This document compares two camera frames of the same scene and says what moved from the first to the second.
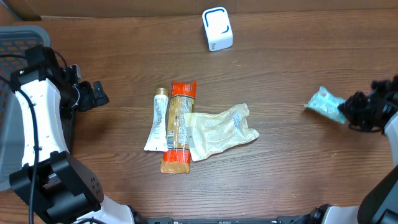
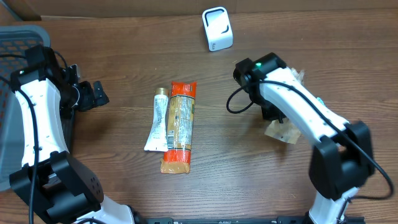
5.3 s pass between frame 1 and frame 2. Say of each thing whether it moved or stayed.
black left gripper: stayed
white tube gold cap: stayed
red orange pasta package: stayed
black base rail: stayed
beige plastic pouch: moved
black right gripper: moved
